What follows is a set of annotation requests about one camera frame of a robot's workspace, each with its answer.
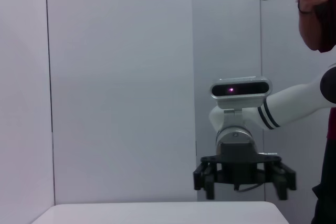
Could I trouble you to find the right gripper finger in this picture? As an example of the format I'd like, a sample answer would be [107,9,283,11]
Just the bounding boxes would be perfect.
[270,162,297,200]
[193,162,218,200]

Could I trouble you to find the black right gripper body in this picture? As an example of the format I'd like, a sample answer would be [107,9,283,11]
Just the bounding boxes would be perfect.
[201,142,283,183]

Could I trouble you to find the person bare forearm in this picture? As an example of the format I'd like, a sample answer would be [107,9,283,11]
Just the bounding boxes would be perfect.
[298,1,329,52]

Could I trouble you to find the person in dark clothes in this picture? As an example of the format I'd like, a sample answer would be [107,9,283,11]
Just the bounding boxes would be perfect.
[311,0,336,224]

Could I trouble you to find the black wristband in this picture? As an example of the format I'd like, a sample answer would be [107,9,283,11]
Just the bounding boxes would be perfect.
[297,0,314,15]

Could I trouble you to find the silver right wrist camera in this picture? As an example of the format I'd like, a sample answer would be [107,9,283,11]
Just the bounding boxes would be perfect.
[209,76,273,120]

